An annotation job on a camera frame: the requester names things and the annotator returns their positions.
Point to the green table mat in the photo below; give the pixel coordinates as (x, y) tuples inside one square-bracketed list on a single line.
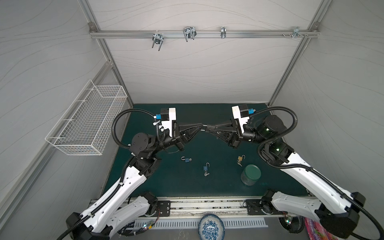
[(175, 178)]

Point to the white vented cable duct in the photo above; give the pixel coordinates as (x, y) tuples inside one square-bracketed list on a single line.
[(229, 223)]

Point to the metal bolt clamp right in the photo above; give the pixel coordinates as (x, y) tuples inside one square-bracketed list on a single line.
[(295, 34)]

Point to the white wire basket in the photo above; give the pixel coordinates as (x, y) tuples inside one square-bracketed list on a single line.
[(85, 127)]

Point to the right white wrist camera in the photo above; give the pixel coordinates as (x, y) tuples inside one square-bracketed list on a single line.
[(242, 113)]

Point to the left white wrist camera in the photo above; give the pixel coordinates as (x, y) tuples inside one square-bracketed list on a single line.
[(165, 119)]

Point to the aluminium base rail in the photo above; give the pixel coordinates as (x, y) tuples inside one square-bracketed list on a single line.
[(181, 208)]

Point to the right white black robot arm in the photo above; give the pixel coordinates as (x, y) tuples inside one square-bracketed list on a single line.
[(336, 209)]

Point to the blue white patterned plate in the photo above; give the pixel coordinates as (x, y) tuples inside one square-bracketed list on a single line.
[(211, 227)]

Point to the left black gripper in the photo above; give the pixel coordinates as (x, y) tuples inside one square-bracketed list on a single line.
[(187, 132)]

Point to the small metal bracket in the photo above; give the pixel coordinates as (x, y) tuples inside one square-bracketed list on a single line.
[(223, 32)]

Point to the metal u-bolt clamp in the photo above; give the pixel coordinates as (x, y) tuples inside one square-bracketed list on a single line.
[(189, 33), (158, 39)]

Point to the brass padlock with keys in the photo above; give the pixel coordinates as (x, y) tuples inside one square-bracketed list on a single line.
[(240, 159)]

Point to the aluminium crossbar rail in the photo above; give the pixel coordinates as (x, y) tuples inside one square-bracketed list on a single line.
[(201, 34)]

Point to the blue padlock left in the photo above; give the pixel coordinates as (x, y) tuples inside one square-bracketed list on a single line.
[(186, 160)]

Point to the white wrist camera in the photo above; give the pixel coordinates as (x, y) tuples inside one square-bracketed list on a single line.
[(242, 113), (165, 119)]

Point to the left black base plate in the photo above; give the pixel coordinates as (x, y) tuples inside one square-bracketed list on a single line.
[(159, 209)]

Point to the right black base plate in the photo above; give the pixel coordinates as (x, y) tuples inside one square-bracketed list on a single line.
[(259, 207)]

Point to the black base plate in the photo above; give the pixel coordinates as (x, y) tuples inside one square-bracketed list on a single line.
[(259, 207), (159, 209)]

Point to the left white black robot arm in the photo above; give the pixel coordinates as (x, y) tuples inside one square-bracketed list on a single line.
[(141, 165)]

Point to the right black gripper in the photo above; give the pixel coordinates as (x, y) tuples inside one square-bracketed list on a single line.
[(233, 133)]

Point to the pink Fox's candy bag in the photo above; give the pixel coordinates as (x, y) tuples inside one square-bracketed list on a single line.
[(317, 232)]

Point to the blue padlock with keys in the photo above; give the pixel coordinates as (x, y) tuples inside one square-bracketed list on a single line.
[(206, 169)]

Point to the metal U-bolt clamp middle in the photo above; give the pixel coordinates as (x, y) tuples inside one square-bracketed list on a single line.
[(189, 33)]

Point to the metal U-bolt clamp left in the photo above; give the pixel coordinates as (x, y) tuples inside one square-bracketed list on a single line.
[(158, 39)]

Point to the green lidded jar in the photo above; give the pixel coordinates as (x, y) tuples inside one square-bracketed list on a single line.
[(250, 175)]

